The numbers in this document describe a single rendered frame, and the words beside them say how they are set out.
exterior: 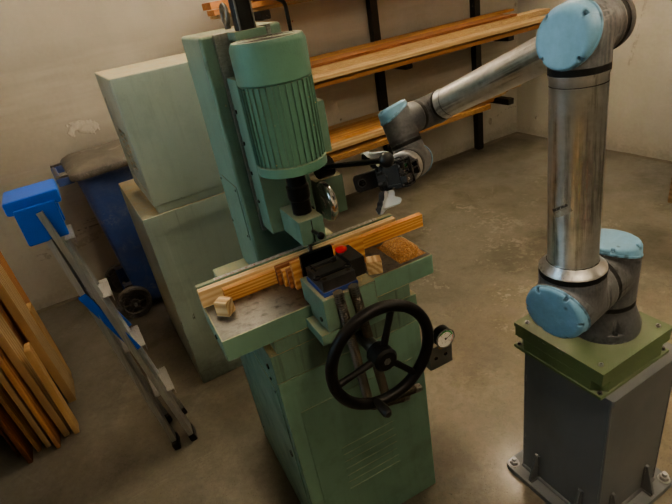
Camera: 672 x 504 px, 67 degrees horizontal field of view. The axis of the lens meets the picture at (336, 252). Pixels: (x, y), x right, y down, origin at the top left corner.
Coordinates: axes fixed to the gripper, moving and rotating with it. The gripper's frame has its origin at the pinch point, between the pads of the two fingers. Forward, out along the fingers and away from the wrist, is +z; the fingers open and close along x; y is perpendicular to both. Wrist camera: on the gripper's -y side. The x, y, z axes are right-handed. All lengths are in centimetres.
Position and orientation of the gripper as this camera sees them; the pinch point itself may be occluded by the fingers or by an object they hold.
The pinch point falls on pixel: (367, 185)
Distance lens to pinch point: 123.0
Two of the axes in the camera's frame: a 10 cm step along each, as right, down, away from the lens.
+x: 2.8, 9.4, 2.0
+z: -4.2, 3.1, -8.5
